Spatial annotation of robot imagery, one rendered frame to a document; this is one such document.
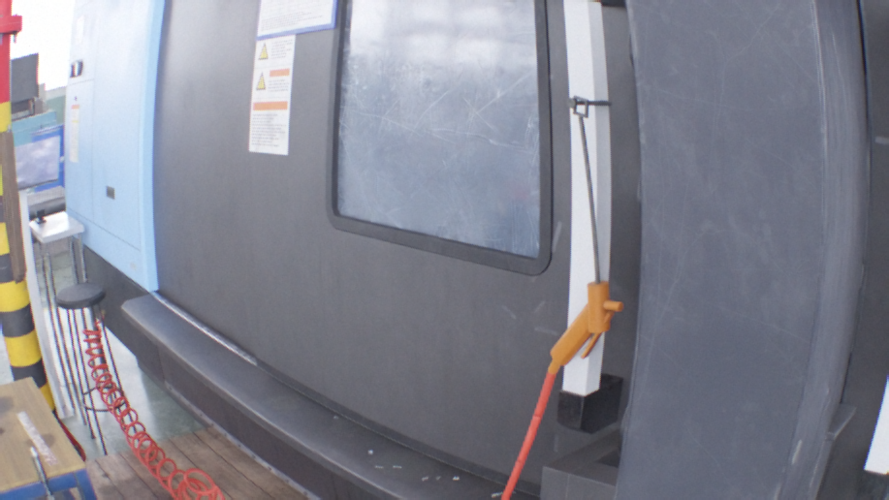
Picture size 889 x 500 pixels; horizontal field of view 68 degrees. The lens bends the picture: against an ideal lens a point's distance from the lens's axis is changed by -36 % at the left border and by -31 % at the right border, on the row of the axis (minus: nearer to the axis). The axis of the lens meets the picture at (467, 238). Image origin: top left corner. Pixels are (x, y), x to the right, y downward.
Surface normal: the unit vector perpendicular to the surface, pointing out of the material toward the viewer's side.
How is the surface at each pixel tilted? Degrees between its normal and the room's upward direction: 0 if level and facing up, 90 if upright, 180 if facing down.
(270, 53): 87
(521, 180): 87
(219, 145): 87
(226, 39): 87
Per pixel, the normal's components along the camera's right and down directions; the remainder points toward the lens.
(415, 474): -0.04, -0.97
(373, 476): -0.40, -0.73
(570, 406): -0.72, 0.15
